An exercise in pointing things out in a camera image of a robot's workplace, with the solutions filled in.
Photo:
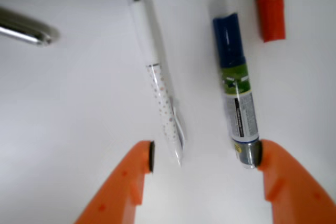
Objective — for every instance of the blue cap marker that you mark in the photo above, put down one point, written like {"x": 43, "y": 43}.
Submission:
{"x": 238, "y": 97}

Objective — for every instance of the silver metal pen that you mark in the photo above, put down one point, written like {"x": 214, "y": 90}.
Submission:
{"x": 26, "y": 29}

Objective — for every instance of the red cap marker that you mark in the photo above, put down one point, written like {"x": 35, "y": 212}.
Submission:
{"x": 272, "y": 19}

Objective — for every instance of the white dotted pen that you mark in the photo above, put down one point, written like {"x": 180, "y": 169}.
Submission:
{"x": 145, "y": 35}

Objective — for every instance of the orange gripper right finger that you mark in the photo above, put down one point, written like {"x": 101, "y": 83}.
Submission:
{"x": 295, "y": 196}

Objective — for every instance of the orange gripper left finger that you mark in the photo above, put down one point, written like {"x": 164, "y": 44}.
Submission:
{"x": 122, "y": 192}

